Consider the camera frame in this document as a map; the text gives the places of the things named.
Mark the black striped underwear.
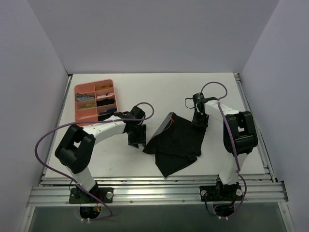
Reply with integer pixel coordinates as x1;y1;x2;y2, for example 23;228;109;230
143;112;206;178

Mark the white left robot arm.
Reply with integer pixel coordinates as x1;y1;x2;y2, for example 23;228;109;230
55;106;146;203

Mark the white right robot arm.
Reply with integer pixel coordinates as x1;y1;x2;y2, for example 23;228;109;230
184;92;258;200

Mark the navy garment in box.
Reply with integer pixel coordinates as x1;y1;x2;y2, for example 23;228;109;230
99;108;117;116

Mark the black garment in lower compartment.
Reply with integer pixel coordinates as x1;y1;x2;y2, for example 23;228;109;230
98;114;114;121

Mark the black rolled garment in box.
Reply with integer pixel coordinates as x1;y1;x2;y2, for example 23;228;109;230
96;99;115;107

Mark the pink garment in box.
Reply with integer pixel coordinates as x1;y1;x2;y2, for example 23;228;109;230
97;93;114;99

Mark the pink compartment organizer box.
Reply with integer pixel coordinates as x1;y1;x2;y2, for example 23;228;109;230
73;79;118;125

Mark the yellow garment in box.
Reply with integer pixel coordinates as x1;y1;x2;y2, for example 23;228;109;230
95;84;113;91

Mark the olive garment in box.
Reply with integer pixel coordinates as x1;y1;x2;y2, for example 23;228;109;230
78;104;96;111

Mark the striped rolled garment in box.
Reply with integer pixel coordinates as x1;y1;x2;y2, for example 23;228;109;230
75;93;95;102

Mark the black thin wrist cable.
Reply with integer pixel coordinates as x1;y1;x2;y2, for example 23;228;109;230
184;97;197;109

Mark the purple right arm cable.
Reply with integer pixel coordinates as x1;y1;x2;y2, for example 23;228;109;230
200;81;247;216

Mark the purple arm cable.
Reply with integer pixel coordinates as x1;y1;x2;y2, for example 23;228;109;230
34;102;155;221
200;81;247;216

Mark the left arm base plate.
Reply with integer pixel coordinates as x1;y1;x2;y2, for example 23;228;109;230
69;187;114;204

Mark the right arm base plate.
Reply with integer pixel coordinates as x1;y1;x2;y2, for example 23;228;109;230
199;182;243;202

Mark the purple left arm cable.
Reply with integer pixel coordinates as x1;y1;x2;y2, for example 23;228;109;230
34;102;155;221

